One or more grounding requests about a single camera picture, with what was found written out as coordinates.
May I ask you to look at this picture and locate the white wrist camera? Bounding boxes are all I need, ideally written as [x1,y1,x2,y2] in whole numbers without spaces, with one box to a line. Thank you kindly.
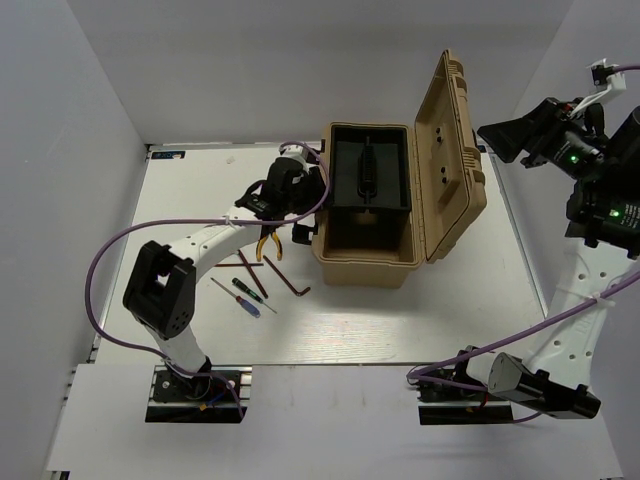
[279,144,319,170]
[588,58,627,105]

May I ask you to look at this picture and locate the tan plastic toolbox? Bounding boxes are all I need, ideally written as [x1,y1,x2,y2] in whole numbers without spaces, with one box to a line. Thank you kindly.
[292,50,487,288]

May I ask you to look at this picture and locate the yellow diagonal cutter pliers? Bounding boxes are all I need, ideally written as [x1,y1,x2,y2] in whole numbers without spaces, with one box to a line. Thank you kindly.
[255,227,284,261]

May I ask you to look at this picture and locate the green black screwdriver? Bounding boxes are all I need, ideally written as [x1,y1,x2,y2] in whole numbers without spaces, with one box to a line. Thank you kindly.
[232,277,277,314]

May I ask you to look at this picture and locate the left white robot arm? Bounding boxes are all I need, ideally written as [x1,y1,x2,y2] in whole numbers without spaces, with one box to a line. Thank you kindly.
[123,154,327,399]

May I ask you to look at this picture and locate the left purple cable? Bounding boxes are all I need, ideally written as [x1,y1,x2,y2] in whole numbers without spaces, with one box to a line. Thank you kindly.
[84,142,332,419]

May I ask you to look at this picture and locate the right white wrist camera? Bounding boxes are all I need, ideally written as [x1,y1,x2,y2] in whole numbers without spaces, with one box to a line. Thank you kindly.
[588,58,627,105]

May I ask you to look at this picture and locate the large dark hex key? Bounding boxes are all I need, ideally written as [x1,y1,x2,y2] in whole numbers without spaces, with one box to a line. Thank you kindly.
[263,256,311,297]

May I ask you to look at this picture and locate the red blue screwdriver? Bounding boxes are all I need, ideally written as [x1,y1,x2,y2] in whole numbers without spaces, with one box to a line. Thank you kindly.
[211,278,261,318]

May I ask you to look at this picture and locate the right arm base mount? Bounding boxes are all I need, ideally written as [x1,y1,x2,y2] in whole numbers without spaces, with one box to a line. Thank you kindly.
[407,364,515,426]

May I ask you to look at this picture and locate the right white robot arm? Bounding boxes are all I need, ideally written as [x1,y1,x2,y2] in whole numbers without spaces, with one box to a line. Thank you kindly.
[451,98,639,419]

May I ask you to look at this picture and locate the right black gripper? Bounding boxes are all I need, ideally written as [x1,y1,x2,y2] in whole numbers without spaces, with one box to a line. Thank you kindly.
[476,96,613,182]

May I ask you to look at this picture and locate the black toolbox inner tray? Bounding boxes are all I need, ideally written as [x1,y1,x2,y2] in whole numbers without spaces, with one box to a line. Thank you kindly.
[329,124,411,216]

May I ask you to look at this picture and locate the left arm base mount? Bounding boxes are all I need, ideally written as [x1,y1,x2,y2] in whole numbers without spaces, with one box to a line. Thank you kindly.
[145,366,251,424]

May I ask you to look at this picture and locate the bent brown hex key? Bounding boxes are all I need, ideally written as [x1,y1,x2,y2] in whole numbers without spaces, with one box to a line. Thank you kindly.
[215,262,264,268]

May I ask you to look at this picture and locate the long brown hex key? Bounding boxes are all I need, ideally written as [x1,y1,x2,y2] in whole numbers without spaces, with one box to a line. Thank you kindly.
[237,250,269,299]

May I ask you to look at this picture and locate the blue label sticker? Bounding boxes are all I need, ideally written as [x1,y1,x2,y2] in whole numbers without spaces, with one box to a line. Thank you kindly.
[150,150,186,160]

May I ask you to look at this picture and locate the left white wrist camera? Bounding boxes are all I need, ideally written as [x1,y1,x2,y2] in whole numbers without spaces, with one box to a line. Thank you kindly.
[279,144,319,170]

